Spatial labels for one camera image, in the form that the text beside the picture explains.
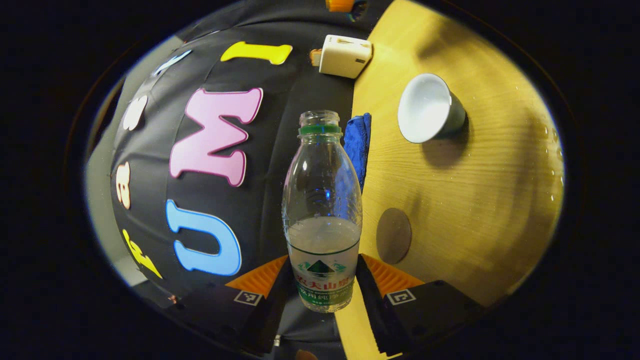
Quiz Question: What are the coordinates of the white teacup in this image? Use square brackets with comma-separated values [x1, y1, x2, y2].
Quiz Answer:
[397, 73, 467, 145]

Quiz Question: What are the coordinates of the blue folded towel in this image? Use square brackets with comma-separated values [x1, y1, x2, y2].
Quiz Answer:
[342, 112, 373, 194]

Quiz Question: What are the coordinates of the round brown coaster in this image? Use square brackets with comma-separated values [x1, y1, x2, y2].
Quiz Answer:
[375, 207, 413, 265]

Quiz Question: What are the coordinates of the white toaster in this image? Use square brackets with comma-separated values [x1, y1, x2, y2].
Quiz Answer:
[318, 34, 374, 80]

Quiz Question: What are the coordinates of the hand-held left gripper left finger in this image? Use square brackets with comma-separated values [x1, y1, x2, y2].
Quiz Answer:
[167, 254, 297, 357]

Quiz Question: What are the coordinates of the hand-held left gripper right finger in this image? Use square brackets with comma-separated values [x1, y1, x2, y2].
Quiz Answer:
[355, 253, 487, 358]

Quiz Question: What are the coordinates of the clear plastic water bottle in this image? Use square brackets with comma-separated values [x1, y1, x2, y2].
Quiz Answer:
[281, 110, 364, 314]

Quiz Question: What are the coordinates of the black backdrop cloth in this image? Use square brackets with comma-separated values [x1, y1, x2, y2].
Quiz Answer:
[110, 0, 396, 351]

